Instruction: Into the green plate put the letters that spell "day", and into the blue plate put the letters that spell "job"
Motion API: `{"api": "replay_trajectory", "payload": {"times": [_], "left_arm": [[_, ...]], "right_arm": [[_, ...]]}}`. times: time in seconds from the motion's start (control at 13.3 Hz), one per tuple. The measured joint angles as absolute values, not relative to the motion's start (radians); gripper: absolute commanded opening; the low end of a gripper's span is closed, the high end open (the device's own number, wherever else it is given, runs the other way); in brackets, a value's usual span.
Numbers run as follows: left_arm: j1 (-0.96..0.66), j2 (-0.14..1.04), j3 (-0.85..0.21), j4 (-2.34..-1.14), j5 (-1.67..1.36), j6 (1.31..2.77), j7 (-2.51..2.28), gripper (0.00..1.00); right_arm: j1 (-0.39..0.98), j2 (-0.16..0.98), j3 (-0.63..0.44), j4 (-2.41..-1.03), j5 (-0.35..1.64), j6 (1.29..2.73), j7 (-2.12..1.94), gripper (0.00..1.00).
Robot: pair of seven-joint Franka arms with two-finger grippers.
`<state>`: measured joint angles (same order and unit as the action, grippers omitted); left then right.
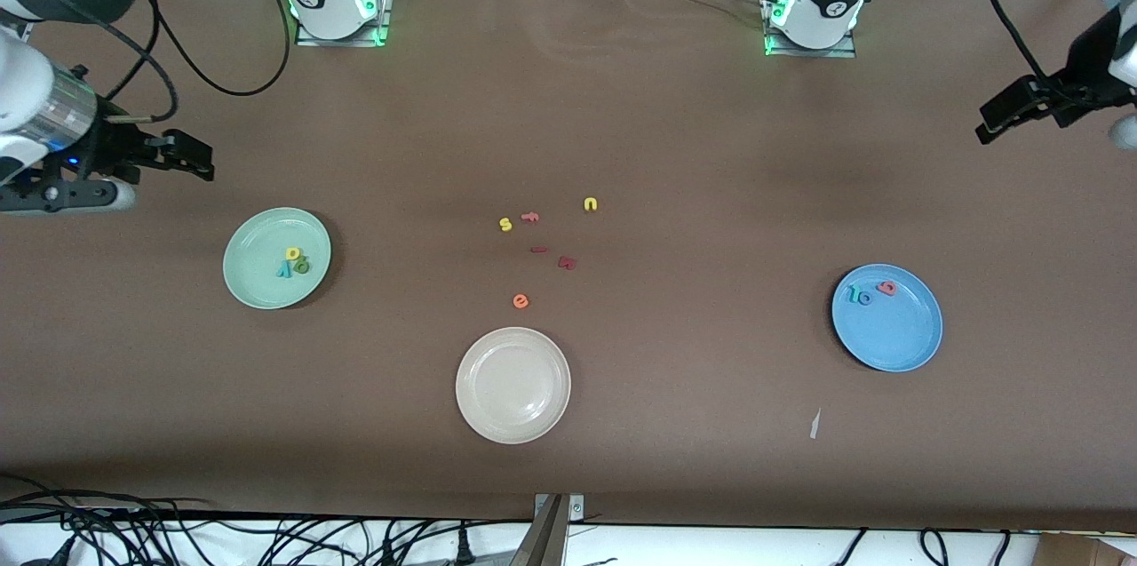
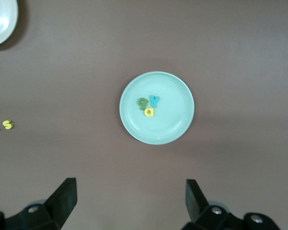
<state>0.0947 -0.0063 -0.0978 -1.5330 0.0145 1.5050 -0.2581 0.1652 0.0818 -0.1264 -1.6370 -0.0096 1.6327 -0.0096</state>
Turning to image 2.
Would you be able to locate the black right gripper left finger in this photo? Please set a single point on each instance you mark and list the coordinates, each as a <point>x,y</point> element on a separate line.
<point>52,210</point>

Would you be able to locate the light green plate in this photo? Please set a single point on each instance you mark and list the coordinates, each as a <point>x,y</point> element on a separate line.
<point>168,127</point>

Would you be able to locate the teal foam letter y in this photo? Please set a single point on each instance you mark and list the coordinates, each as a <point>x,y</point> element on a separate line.
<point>154,101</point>

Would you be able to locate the green foam letter b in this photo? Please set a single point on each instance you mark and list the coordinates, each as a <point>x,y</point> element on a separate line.
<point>139,104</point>

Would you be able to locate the yellow foam letter a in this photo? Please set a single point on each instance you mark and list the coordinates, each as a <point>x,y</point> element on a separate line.
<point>152,112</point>

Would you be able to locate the yellow foam letter s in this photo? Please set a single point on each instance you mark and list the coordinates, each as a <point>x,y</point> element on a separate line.
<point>8,124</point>

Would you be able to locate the cream white plate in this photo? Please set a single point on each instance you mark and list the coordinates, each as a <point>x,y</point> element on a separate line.
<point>0,21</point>

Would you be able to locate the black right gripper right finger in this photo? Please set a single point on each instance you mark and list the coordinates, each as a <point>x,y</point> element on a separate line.
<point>206,215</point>

